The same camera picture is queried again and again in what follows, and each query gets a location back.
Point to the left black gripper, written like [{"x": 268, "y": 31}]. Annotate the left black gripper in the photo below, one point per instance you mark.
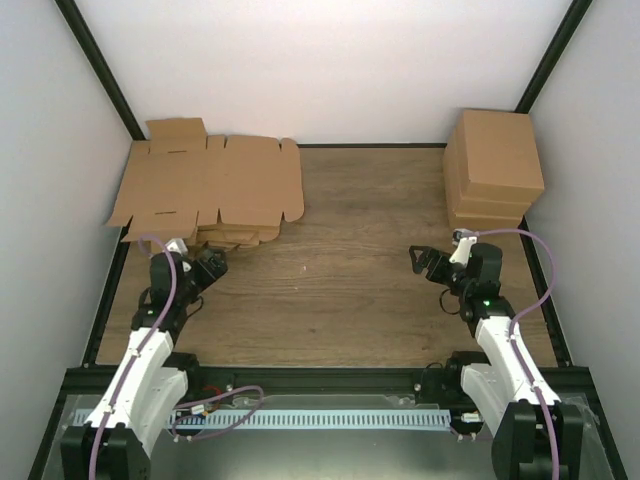
[{"x": 218, "y": 266}]

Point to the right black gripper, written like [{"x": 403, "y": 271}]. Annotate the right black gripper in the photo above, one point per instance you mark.
[{"x": 439, "y": 260}]

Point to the bottom folded cardboard box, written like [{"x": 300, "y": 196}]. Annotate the bottom folded cardboard box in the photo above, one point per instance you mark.
[{"x": 481, "y": 222}]

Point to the stack of flat cardboard blanks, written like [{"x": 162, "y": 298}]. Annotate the stack of flat cardboard blanks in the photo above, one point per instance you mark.
[{"x": 226, "y": 236}]

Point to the top folded cardboard box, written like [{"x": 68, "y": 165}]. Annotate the top folded cardboard box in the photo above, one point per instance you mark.
[{"x": 496, "y": 156}]

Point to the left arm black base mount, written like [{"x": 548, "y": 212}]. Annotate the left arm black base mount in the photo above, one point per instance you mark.
[{"x": 202, "y": 381}]

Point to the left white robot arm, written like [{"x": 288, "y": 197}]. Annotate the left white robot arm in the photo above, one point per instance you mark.
[{"x": 117, "y": 438}]

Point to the brown cardboard box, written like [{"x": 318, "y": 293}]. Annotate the brown cardboard box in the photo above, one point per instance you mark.
[{"x": 183, "y": 179}]

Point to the light blue slotted cable duct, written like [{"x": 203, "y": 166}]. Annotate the light blue slotted cable duct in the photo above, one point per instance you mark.
[{"x": 285, "y": 419}]

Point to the folded cardboard box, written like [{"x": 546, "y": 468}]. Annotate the folded cardboard box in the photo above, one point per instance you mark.
[
  {"x": 470, "y": 206},
  {"x": 481, "y": 222},
  {"x": 496, "y": 156}
]

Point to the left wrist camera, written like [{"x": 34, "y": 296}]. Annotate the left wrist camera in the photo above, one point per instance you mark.
[{"x": 179, "y": 247}]

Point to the middle folded cardboard box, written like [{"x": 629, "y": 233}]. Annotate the middle folded cardboard box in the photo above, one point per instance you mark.
[{"x": 470, "y": 206}]

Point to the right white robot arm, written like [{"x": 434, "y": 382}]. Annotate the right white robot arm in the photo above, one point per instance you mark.
[{"x": 535, "y": 435}]

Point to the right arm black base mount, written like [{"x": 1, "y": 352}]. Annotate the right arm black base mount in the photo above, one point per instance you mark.
[{"x": 440, "y": 383}]

